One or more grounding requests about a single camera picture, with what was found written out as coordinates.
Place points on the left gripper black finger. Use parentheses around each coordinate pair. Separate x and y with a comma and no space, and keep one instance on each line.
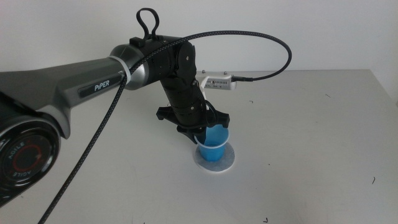
(188,133)
(202,134)

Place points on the blue plastic cup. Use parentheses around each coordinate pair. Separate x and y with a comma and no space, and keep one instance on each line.
(213,152)

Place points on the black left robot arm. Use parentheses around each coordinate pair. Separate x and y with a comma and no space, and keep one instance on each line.
(62,81)

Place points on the round grey cup mat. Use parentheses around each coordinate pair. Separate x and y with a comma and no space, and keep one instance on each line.
(202,164)

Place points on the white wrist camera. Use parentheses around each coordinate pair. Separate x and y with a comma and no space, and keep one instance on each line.
(219,82)

